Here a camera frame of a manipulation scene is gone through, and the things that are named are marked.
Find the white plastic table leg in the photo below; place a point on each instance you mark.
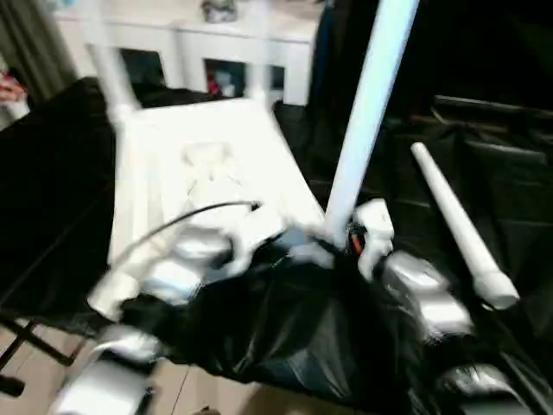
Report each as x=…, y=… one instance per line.
x=371, y=95
x=449, y=203
x=112, y=73
x=258, y=56

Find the white plastic table top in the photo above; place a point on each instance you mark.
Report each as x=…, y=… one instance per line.
x=173, y=138

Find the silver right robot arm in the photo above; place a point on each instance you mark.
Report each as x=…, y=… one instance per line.
x=432, y=294

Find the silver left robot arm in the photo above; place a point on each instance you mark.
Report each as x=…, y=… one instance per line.
x=181, y=268

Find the black glossy mat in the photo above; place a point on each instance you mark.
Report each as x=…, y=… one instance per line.
x=302, y=328

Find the dark robot foot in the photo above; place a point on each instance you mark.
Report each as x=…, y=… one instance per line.
x=205, y=410

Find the dark blue hanging cloth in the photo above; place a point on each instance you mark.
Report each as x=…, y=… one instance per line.
x=322, y=52

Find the white cabinet with glass doors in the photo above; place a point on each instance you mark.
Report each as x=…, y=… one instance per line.
x=194, y=39

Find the black rubber stand foot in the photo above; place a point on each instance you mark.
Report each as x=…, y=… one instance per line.
x=8, y=384

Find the red patterned cloth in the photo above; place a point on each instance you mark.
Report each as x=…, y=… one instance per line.
x=10, y=86

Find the grey curtain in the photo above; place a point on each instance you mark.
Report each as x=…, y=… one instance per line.
x=34, y=43

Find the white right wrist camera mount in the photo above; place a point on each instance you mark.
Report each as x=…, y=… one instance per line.
x=376, y=216

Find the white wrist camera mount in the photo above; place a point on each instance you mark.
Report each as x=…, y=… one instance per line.
x=259, y=225
x=376, y=216

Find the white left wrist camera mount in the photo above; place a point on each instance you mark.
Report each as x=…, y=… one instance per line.
x=259, y=225

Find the black folding stand frame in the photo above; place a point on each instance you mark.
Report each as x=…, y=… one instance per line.
x=43, y=343

